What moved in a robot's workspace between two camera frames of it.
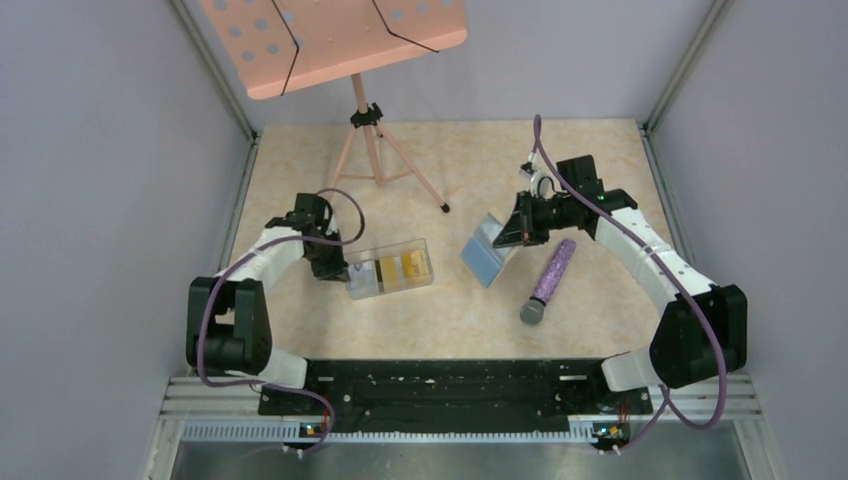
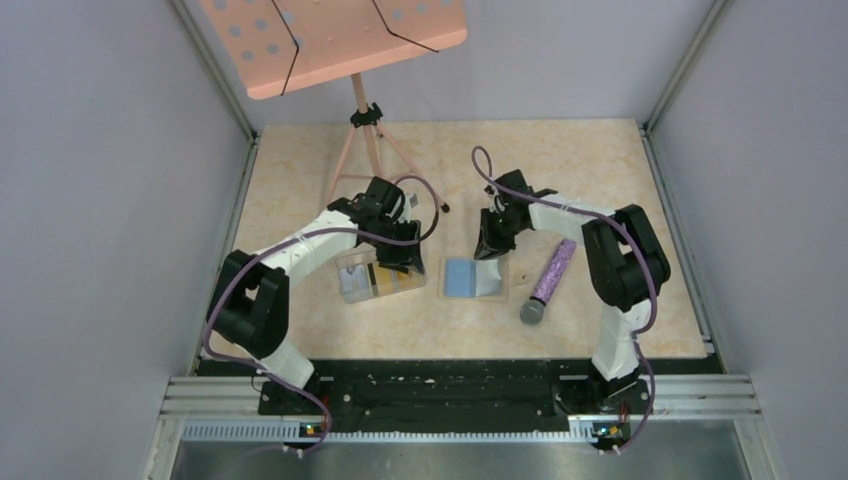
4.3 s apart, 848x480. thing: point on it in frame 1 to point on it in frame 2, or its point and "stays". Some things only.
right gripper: x=522 y=227 to x=489 y=244
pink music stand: x=281 y=46 stays
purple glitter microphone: x=532 y=312 stays
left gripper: x=335 y=270 to x=405 y=256
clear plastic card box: x=399 y=266 stays
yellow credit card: x=403 y=272 stays
